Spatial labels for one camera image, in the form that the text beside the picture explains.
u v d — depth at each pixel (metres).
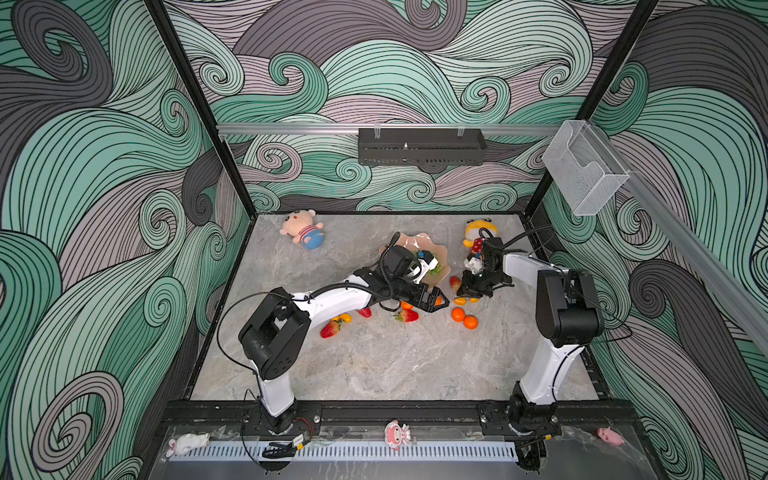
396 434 0.68
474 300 0.93
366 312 0.92
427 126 0.95
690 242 0.60
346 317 0.90
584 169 0.79
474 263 0.92
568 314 0.51
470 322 0.89
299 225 1.08
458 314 0.90
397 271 0.68
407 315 0.90
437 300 0.72
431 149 0.95
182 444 0.68
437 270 0.77
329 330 0.88
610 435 0.70
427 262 0.75
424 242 1.06
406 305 0.74
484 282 0.83
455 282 0.97
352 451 0.70
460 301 0.94
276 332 0.46
